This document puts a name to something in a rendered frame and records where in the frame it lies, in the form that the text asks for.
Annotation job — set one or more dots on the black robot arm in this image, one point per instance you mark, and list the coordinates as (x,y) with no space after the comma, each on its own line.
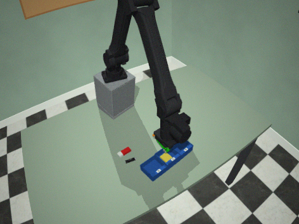
(167,99)

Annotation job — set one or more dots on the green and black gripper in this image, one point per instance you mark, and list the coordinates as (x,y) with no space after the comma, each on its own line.
(164,139)

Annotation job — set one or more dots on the blue rack of three bins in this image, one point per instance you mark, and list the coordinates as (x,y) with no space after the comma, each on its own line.
(155,166)

